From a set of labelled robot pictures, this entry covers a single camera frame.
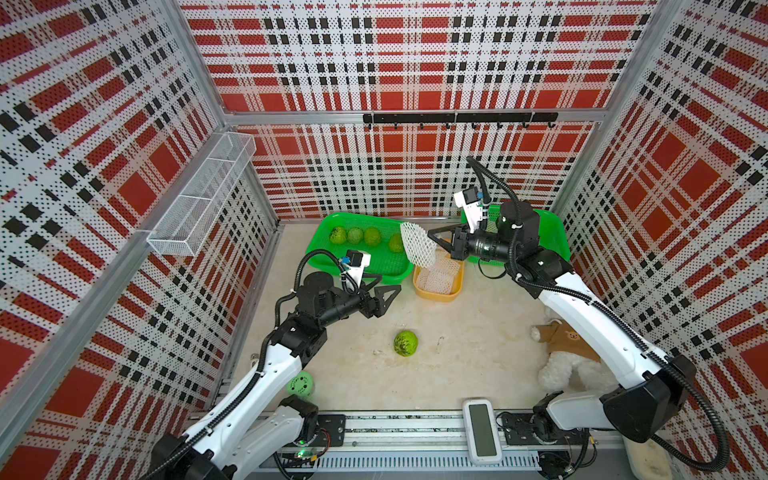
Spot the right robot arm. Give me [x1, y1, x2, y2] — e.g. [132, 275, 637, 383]
[428, 158, 730, 472]

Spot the clear wall shelf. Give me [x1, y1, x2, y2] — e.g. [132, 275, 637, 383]
[147, 132, 255, 257]

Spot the plush toy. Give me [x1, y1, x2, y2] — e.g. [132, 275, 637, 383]
[529, 320, 613, 393]

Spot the custard apple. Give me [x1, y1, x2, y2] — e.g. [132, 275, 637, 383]
[363, 227, 382, 247]
[388, 233, 405, 254]
[329, 226, 348, 245]
[393, 330, 419, 357]

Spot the green basket with apples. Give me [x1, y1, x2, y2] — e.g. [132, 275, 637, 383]
[306, 213, 414, 285]

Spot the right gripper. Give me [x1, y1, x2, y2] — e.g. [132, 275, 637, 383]
[426, 224, 516, 266]

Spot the empty green basket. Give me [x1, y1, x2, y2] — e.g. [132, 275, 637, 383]
[468, 202, 571, 266]

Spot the white timer device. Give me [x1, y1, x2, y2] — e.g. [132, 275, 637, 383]
[462, 399, 503, 465]

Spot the black hook rail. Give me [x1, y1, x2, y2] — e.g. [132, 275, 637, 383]
[362, 111, 559, 127]

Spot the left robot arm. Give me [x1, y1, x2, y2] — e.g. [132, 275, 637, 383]
[145, 249, 401, 479]

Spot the yellow tray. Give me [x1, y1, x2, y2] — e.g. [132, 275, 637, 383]
[412, 249, 465, 303]

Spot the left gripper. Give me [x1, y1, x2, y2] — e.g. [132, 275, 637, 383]
[318, 273, 400, 328]

